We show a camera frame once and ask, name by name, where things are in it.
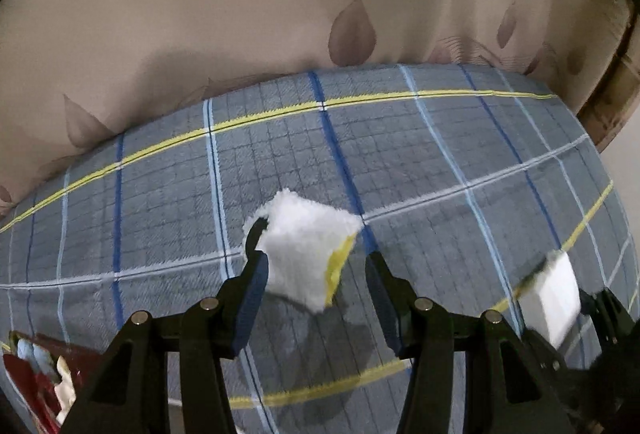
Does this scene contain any red and white cloth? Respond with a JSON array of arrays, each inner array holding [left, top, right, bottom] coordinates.
[[2, 354, 66, 434]]

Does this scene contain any cream cloth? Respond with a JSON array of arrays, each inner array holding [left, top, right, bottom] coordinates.
[[54, 356, 77, 415]]

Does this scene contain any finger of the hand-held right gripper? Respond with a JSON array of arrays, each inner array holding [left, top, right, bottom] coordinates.
[[520, 329, 568, 375], [580, 287, 637, 356]]

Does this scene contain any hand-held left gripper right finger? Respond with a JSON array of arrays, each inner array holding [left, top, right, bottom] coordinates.
[[365, 251, 576, 434]]

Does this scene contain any leaf-printed beige curtain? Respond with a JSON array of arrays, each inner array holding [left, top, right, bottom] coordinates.
[[0, 0, 631, 217]]

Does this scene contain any white sock with yellow lining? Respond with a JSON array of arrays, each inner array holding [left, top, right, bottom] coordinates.
[[242, 188, 363, 314]]

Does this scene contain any red and gold tin box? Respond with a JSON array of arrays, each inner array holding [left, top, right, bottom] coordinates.
[[0, 330, 101, 434]]

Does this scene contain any blue fluffy sock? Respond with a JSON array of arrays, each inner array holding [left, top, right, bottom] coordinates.
[[17, 339, 57, 380]]

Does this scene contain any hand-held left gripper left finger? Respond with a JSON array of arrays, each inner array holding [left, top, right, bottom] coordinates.
[[59, 217, 271, 434]]

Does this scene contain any wooden door frame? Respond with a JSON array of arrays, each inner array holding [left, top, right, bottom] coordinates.
[[545, 0, 640, 152]]

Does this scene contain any grey plaid blanket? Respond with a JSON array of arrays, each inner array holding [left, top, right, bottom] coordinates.
[[0, 62, 640, 434]]

